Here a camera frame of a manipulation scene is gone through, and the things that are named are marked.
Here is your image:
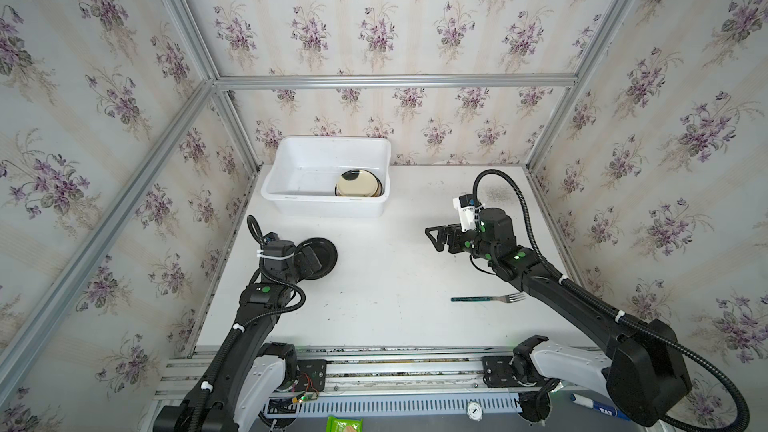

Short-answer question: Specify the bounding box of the blue white marker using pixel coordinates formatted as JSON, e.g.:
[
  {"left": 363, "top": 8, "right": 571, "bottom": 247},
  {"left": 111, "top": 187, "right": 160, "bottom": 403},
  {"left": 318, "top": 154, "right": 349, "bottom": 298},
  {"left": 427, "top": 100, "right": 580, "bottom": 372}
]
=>
[{"left": 569, "top": 393, "right": 629, "bottom": 421}]

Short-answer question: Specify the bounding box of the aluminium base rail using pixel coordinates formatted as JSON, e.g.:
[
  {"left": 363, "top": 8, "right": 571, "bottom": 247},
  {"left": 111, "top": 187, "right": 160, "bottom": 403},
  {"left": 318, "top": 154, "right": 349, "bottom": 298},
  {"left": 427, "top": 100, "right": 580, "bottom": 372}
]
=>
[{"left": 152, "top": 344, "right": 652, "bottom": 418}]

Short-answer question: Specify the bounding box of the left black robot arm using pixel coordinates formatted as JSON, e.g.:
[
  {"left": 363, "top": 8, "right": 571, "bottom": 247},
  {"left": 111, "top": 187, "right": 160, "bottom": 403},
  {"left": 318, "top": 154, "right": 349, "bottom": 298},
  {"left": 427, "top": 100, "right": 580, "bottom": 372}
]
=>
[{"left": 152, "top": 238, "right": 338, "bottom": 431}]

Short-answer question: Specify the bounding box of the green snack packet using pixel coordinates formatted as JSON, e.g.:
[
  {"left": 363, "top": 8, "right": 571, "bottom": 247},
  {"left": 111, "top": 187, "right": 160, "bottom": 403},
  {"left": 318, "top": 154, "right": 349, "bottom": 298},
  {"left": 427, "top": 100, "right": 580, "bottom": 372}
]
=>
[{"left": 325, "top": 416, "right": 364, "bottom": 432}]

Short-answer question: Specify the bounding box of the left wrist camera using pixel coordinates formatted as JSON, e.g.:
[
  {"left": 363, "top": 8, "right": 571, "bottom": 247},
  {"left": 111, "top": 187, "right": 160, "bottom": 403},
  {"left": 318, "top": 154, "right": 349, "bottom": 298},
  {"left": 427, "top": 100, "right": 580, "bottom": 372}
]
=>
[{"left": 259, "top": 232, "right": 296, "bottom": 262}]

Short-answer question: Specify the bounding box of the black round plate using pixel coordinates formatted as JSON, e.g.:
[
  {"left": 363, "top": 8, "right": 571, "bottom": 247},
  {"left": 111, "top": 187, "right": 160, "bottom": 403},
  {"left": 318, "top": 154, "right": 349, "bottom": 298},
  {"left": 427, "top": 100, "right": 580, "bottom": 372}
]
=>
[{"left": 301, "top": 237, "right": 338, "bottom": 280}]

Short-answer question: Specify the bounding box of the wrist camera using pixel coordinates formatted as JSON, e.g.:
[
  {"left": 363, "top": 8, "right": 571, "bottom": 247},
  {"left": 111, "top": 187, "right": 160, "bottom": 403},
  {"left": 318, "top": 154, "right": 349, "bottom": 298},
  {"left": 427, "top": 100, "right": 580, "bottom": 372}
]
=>
[
  {"left": 259, "top": 232, "right": 296, "bottom": 262},
  {"left": 453, "top": 194, "right": 483, "bottom": 232}
]

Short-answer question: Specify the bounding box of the white plastic bin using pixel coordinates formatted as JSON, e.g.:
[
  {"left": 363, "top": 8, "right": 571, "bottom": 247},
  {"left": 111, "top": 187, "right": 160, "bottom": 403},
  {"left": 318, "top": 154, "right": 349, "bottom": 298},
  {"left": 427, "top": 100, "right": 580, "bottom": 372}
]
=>
[{"left": 261, "top": 136, "right": 392, "bottom": 219}]

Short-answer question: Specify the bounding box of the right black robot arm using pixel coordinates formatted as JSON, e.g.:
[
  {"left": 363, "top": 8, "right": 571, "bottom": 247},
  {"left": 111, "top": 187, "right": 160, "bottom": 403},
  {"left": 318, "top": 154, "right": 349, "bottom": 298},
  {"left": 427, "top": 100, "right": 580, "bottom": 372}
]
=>
[{"left": 425, "top": 207, "right": 692, "bottom": 426}]

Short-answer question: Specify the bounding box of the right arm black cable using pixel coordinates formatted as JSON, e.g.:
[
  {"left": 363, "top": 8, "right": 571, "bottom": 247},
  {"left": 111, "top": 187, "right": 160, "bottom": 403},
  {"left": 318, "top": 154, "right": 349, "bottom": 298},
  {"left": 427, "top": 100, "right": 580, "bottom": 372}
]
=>
[{"left": 472, "top": 169, "right": 751, "bottom": 432}]

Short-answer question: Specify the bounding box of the cream plate with black patch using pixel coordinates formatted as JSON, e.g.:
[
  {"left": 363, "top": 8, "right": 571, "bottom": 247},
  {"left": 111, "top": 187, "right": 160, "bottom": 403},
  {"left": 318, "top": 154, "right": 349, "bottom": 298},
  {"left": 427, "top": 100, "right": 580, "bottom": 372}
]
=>
[{"left": 334, "top": 169, "right": 383, "bottom": 198}]

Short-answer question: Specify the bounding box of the fork with green handle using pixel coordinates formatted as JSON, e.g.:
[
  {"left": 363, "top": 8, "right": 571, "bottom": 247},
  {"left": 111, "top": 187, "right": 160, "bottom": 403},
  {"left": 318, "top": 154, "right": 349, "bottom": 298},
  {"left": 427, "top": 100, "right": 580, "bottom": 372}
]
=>
[{"left": 450, "top": 292, "right": 526, "bottom": 304}]

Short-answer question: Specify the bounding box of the small round gauge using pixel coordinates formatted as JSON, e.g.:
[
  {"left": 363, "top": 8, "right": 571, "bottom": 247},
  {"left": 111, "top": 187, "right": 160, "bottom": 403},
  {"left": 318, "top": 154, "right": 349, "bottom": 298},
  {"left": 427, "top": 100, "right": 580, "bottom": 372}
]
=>
[{"left": 466, "top": 401, "right": 484, "bottom": 422}]

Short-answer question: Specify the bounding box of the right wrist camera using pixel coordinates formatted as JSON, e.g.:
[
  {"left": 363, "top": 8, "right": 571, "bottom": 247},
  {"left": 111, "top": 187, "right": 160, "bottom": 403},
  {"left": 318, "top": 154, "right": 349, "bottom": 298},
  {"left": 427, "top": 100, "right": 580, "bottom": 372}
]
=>
[{"left": 453, "top": 194, "right": 483, "bottom": 232}]

